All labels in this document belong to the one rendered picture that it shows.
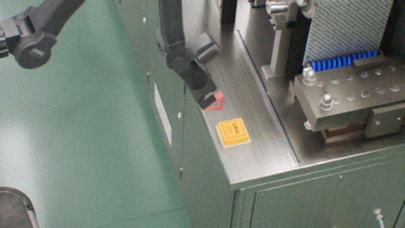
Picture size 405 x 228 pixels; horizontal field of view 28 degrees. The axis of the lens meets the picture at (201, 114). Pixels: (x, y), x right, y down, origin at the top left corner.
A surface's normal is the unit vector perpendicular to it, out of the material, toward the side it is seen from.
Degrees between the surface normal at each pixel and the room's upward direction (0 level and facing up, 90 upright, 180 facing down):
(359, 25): 90
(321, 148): 0
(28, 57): 90
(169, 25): 90
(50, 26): 78
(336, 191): 90
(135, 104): 0
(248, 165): 0
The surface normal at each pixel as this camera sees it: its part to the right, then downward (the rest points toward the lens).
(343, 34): 0.29, 0.74
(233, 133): 0.04, -0.64
